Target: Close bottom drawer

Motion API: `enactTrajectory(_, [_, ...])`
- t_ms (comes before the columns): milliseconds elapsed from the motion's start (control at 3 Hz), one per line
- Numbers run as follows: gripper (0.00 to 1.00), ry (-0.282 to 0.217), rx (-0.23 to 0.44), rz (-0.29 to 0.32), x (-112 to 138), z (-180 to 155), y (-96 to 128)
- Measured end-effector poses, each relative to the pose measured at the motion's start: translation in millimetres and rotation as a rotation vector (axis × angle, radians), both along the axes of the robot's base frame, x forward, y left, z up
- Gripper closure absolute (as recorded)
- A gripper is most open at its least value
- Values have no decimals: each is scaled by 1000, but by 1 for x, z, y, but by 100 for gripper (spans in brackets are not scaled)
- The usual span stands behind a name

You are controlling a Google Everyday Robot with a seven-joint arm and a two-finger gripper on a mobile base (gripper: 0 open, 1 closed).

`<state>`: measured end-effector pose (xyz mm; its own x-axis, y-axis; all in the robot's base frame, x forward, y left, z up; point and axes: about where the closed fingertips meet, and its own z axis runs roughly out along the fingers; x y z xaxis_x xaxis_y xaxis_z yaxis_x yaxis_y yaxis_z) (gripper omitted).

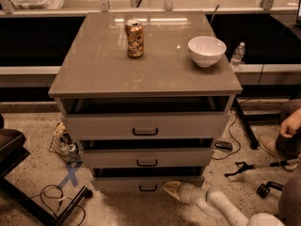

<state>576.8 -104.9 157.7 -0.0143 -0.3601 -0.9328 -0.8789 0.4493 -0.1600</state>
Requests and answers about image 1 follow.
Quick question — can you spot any grey drawer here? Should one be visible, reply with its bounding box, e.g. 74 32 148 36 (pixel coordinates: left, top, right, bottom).
91 166 204 192
62 113 230 140
79 148 212 169

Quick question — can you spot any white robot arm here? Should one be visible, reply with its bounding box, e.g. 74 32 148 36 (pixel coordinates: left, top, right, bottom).
163 181 285 226

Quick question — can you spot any grey drawer cabinet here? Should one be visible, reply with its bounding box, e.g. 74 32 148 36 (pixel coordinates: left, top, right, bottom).
48 10 244 186

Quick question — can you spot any person's hand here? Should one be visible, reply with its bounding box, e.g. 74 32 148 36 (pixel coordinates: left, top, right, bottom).
279 108 301 137

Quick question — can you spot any black power adapter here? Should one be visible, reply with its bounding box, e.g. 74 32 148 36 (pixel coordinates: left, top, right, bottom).
214 140 232 152

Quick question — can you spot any black reacher grabber tool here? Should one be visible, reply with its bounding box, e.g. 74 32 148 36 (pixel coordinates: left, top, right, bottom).
225 158 300 177

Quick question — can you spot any black caster wheel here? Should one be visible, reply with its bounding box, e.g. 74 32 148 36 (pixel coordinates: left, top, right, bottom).
256 181 283 198

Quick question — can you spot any black stand leg right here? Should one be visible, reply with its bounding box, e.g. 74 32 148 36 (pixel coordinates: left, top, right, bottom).
233 99 259 150

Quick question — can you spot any person's knee lower right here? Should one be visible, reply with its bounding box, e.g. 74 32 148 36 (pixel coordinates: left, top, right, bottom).
277 174 301 226

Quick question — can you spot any person's leg and shoe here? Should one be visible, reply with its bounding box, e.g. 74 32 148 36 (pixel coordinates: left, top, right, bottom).
258 98 301 171

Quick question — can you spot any white bowl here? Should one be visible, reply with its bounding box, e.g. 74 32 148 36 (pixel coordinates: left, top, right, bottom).
188 36 227 68

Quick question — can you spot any clear plastic water bottle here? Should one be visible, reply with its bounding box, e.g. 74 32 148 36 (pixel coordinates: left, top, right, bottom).
230 42 246 71

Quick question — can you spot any orange soda can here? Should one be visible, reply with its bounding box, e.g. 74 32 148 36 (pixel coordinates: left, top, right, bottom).
124 19 144 58

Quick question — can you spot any dark chair left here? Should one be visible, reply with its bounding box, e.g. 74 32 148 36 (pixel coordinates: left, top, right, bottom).
0 115 29 178

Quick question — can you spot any black stand base left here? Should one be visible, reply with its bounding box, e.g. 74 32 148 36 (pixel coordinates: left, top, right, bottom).
0 178 92 226

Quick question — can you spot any black cable on floor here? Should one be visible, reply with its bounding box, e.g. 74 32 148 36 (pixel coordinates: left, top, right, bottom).
212 111 243 161

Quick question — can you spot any wire basket with cans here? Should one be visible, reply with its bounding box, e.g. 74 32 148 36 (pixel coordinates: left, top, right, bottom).
49 121 82 164

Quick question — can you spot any black cable coil left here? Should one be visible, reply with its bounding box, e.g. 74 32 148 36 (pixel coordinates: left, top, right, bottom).
30 184 87 218

